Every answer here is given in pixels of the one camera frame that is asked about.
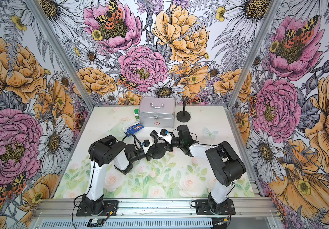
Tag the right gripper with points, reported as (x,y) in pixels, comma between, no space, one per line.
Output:
(168,147)

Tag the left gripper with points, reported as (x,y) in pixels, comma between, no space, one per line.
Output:
(148,156)

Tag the black stand pole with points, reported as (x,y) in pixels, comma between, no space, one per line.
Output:
(154,135)

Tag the black round stand base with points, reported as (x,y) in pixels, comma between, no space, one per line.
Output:
(183,116)

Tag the black microphone clip pole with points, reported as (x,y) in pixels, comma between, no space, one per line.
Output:
(185,100)

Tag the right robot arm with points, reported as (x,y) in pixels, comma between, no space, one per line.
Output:
(225,163)

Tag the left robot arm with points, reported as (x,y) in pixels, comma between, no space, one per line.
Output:
(102,153)

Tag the blue snack packet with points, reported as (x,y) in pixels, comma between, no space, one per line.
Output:
(133,128)

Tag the clear plastic bag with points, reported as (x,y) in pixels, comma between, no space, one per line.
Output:
(117,130)

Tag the silver aluminium first aid case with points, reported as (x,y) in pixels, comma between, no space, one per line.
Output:
(157,112)

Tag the green capped white bottle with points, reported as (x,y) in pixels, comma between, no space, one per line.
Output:
(136,111)

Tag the small circuit board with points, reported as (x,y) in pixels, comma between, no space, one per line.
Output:
(92,223)

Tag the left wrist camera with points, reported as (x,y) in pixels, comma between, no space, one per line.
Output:
(146,145)

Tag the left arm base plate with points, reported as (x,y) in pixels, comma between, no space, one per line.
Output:
(101,208)

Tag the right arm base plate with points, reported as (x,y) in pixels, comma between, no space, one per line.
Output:
(208,207)

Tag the aluminium front rail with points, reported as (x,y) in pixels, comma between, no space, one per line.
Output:
(140,208)

